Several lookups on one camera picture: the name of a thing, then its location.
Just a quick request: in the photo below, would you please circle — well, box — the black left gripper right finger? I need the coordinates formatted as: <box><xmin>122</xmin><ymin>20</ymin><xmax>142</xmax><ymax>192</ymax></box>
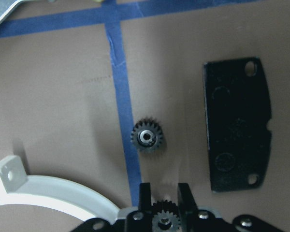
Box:
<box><xmin>177</xmin><ymin>183</ymin><xmax>198</xmax><ymax>218</ymax></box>

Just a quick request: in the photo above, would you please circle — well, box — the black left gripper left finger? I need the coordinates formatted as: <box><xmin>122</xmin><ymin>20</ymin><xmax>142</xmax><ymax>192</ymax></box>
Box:
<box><xmin>138</xmin><ymin>183</ymin><xmax>152</xmax><ymax>215</ymax></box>

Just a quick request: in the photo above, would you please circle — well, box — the small black gear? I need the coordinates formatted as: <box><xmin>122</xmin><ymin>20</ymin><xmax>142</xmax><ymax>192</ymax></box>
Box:
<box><xmin>152</xmin><ymin>200</ymin><xmax>181</xmax><ymax>232</ymax></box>

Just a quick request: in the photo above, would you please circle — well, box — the black brake pad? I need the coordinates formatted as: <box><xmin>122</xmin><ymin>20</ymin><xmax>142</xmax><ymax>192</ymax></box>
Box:
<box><xmin>203</xmin><ymin>57</ymin><xmax>272</xmax><ymax>192</ymax></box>

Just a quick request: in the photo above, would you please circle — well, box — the white curved plastic bracket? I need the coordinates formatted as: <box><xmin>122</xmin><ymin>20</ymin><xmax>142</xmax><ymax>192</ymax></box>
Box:
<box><xmin>0</xmin><ymin>155</ymin><xmax>136</xmax><ymax>224</ymax></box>

